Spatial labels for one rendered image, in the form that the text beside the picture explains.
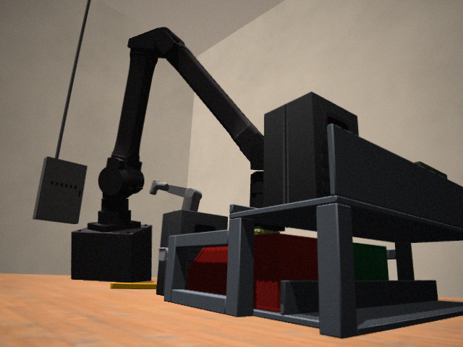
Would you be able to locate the green open bin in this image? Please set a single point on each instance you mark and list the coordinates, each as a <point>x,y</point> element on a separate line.
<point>370,262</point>

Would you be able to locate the yellow bar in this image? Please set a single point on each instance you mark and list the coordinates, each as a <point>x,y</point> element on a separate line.
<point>133,285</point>

